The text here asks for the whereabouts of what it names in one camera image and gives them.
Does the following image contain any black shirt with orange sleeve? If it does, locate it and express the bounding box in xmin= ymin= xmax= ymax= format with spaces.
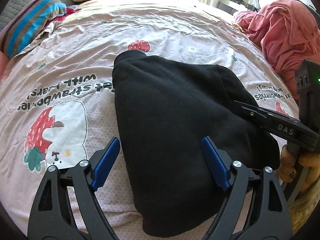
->
xmin=112 ymin=50 xmax=280 ymax=237

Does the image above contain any pink crumpled clothes pile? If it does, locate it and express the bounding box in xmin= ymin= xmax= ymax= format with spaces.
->
xmin=233 ymin=0 xmax=319 ymax=100

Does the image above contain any right hand on handle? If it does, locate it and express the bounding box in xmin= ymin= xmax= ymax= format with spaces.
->
xmin=273 ymin=144 xmax=320 ymax=193

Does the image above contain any beige fuzzy blanket edge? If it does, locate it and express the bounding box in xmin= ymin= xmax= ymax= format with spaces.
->
xmin=289 ymin=180 xmax=320 ymax=235

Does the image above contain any white side table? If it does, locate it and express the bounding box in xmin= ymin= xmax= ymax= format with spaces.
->
xmin=217 ymin=0 xmax=260 ymax=15

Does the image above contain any pink strawberry print bedsheet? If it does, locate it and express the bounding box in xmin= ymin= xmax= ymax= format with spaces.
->
xmin=1 ymin=0 xmax=298 ymax=233

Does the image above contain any pink quilted blanket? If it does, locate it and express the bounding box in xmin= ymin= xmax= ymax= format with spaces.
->
xmin=0 ymin=51 xmax=10 ymax=78

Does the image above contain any striped colourful pillow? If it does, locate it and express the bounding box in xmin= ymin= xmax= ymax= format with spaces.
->
xmin=1 ymin=0 xmax=67 ymax=59

